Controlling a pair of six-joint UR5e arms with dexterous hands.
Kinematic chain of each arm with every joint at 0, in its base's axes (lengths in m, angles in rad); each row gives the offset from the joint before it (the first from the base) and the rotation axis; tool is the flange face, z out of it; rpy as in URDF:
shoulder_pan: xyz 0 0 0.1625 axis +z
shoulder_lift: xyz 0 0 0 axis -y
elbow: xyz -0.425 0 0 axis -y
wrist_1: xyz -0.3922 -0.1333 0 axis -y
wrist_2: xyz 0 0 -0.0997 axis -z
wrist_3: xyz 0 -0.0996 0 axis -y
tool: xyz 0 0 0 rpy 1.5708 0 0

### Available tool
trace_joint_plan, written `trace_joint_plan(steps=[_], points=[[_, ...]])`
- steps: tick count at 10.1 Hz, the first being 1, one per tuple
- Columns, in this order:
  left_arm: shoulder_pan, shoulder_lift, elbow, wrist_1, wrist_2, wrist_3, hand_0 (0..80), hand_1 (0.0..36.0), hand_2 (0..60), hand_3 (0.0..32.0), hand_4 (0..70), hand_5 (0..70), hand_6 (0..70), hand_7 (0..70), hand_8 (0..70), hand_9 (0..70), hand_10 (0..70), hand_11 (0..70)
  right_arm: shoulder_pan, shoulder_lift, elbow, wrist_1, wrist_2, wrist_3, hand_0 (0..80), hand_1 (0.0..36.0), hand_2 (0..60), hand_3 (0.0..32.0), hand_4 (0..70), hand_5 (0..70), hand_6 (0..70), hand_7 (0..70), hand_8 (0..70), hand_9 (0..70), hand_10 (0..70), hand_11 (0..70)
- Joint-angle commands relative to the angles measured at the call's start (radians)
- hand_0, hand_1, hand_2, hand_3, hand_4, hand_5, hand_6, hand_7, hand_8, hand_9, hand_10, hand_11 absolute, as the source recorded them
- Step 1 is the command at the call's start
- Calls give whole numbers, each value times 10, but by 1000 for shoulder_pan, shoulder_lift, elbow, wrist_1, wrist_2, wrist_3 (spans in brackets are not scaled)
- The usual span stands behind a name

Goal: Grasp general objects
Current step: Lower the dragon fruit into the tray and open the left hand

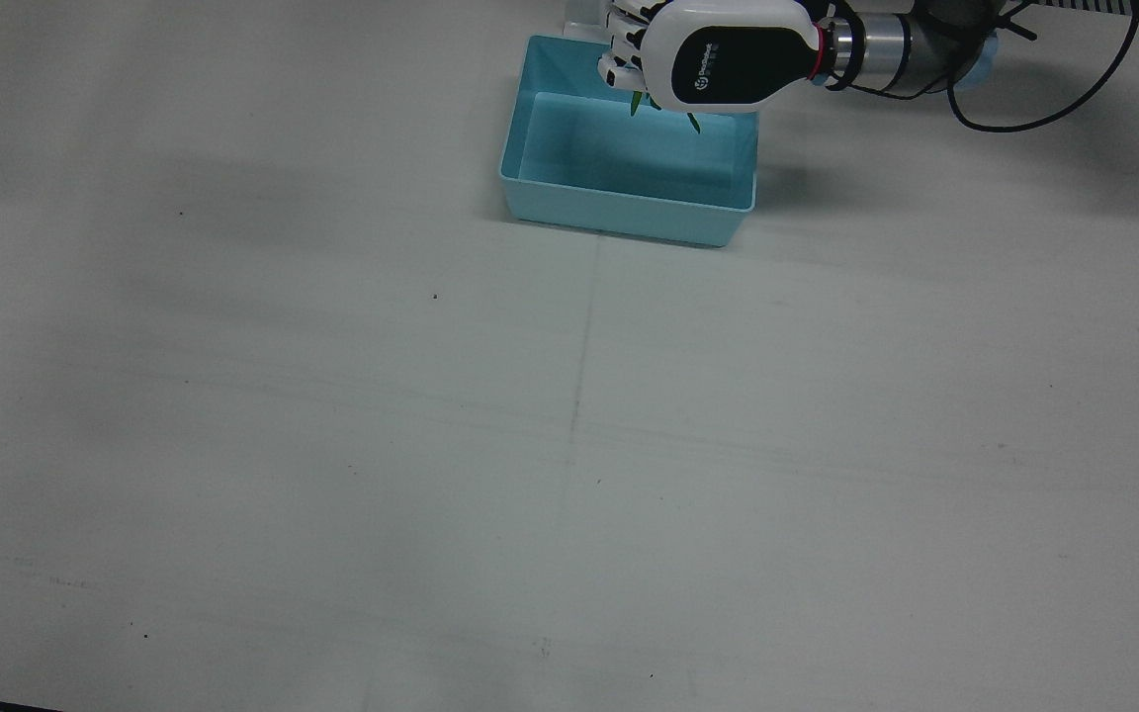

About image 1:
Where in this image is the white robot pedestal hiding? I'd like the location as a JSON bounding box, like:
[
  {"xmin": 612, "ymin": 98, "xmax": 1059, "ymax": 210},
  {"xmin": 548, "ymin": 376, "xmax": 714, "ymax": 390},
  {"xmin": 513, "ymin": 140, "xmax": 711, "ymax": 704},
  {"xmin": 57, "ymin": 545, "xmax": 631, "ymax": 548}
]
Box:
[{"xmin": 563, "ymin": 0, "xmax": 620, "ymax": 43}]

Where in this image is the pink dragon fruit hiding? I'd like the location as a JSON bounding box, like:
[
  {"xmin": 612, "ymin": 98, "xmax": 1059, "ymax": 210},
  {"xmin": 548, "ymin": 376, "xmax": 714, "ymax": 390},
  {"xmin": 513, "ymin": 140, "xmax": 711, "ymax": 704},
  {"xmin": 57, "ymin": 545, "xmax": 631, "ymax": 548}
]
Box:
[{"xmin": 629, "ymin": 87, "xmax": 705, "ymax": 135}]

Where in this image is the light blue plastic bin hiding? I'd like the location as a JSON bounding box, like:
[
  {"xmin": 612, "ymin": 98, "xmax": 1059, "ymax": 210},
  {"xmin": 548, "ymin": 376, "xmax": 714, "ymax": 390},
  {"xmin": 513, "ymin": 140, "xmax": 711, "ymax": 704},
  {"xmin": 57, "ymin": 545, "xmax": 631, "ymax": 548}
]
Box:
[{"xmin": 497, "ymin": 34, "xmax": 761, "ymax": 249}]

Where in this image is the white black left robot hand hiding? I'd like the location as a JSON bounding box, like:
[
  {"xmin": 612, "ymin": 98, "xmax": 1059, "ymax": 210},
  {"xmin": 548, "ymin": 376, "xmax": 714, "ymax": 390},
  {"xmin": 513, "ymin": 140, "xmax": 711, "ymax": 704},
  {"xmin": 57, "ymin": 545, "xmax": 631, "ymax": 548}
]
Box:
[{"xmin": 596, "ymin": 0, "xmax": 833, "ymax": 110}]

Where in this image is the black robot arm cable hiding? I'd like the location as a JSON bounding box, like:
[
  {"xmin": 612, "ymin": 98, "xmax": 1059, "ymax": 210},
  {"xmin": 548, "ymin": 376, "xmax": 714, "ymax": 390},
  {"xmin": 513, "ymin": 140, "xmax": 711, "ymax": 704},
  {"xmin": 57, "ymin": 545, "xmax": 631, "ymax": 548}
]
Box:
[{"xmin": 944, "ymin": 0, "xmax": 1139, "ymax": 135}]

